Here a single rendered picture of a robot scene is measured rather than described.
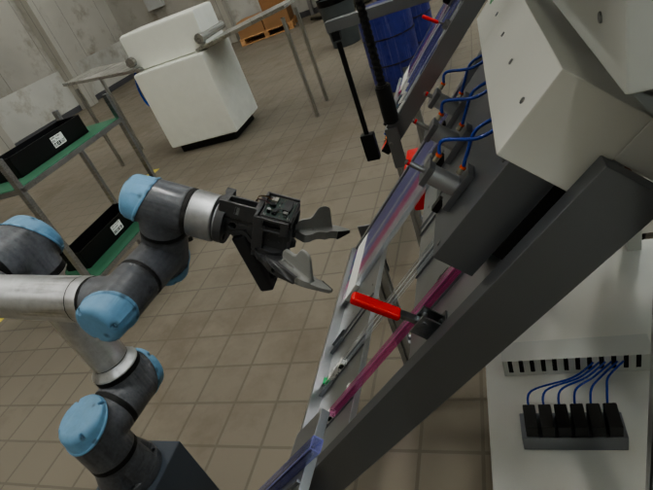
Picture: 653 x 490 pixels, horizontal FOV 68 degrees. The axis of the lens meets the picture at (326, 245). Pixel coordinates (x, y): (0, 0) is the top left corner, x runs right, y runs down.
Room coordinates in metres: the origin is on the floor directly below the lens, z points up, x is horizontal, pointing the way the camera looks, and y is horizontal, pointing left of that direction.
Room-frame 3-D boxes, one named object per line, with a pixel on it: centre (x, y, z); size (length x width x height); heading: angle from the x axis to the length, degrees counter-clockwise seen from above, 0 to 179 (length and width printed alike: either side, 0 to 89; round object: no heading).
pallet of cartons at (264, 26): (11.77, -0.63, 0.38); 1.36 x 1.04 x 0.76; 64
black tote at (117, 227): (2.86, 1.26, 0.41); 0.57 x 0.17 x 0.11; 155
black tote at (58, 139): (2.86, 1.26, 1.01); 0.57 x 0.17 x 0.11; 155
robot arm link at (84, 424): (0.84, 0.65, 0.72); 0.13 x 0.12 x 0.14; 149
